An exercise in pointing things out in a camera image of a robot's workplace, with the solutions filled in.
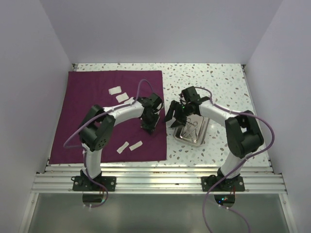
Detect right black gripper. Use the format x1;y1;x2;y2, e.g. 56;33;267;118
163;100;192;128

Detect steel forceps with rings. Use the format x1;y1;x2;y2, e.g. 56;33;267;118
180;119;192;141

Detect steel scissors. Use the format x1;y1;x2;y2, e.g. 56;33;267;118
190;121;198;143

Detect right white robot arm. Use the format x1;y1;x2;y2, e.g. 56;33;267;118
164;86;264;191

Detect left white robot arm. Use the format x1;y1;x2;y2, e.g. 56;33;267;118
78;93;163;191

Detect steel instrument tray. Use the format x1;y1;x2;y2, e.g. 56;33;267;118
173;115;209;147

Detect white bandage strip right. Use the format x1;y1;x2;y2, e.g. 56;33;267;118
129;141;143;151

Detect white bandage strip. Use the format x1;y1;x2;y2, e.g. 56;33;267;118
129;141;143;151
116;141;129;154

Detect purple cloth mat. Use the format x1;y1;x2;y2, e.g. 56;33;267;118
49;71;167;164

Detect white gauze pad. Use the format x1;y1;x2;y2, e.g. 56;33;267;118
108;86;122;95
116;92;129;103

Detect white bandage strip left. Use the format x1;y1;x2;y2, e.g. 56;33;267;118
116;141;129;154

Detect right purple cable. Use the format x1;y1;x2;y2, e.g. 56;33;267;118
194;86;276;233

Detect purple cable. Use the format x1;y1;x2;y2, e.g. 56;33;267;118
63;79;156;209
194;86;276;233

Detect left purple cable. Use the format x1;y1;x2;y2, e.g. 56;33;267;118
63;79;156;209

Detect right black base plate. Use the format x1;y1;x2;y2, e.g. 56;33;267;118
201;175;245;192

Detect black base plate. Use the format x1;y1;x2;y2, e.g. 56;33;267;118
71;172;116;192
201;175;245;192

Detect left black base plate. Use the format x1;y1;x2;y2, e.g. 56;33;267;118
71;172;116;192

